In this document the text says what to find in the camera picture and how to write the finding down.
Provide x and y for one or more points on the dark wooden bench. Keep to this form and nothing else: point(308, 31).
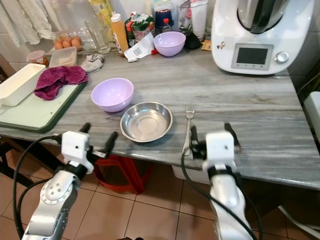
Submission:
point(7, 155)

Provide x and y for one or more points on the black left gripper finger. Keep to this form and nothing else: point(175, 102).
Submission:
point(85, 127)
point(111, 142)

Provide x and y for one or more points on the yellow food packet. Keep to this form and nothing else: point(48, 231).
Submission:
point(102, 11)

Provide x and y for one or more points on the large clear plastic jug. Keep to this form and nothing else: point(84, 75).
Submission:
point(75, 15)

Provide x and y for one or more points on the white box under table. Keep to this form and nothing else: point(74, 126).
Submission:
point(187, 175)

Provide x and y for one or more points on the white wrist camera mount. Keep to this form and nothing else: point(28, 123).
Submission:
point(76, 149)
point(220, 147)

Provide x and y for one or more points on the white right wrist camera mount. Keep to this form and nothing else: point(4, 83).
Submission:
point(220, 147)

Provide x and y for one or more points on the green rimmed plastic tray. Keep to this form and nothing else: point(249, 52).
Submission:
point(37, 115)

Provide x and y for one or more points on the red plastic stool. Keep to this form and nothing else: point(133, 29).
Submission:
point(127, 175)

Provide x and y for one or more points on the small pink lidded jar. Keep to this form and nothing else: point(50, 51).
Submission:
point(37, 57)

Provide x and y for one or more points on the clear drinking glass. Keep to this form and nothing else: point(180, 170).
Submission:
point(97, 37)

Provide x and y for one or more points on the clear plastic food box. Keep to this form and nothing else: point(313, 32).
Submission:
point(63, 56)

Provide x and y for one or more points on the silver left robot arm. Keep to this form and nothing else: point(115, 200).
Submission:
point(55, 200)

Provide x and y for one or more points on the small lilac plastic bowl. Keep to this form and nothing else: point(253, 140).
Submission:
point(169, 43)

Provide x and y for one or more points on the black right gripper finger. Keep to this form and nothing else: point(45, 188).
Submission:
point(232, 134)
point(194, 135)

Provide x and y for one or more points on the small black pouch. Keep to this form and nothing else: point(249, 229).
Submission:
point(191, 40)

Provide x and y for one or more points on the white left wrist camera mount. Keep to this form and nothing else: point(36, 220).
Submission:
point(76, 149)

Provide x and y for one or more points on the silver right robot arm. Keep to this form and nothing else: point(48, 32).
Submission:
point(227, 200)

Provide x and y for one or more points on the white hanging towel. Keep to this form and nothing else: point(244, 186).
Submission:
point(25, 20)

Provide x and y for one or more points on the crumpled grey cloth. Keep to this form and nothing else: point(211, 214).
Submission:
point(92, 63)

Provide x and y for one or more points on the green and red snack packet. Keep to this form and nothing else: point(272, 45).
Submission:
point(140, 23)

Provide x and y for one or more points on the large lilac plastic bowl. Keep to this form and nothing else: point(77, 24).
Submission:
point(112, 93)

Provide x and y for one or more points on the white kitchen cooking machine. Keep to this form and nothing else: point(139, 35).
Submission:
point(265, 45)

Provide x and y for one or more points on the small orange sachet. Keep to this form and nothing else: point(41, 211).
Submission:
point(206, 45)

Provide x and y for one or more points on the dark blue jar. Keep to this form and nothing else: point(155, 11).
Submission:
point(163, 20)

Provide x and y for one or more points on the orange sauce squeeze bottle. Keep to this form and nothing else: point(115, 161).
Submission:
point(119, 36)

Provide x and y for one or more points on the clear carton of brown eggs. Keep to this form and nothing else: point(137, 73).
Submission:
point(67, 43)

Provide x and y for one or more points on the stainless steel bowl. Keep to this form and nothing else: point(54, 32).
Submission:
point(146, 121)

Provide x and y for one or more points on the magenta terry cloth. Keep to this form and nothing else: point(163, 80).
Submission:
point(57, 80)

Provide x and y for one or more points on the white appliance beside table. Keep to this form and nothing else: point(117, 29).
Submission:
point(313, 115)

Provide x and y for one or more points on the white paper with QR code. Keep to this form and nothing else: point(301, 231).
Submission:
point(138, 50)

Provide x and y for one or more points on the dark wooden chair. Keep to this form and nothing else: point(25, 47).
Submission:
point(4, 72)

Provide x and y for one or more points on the white upright packet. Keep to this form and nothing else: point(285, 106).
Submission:
point(200, 17)

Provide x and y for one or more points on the silver metal fork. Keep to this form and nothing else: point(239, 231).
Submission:
point(188, 127)

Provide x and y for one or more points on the white oblong plastic container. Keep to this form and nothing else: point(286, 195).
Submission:
point(21, 85)

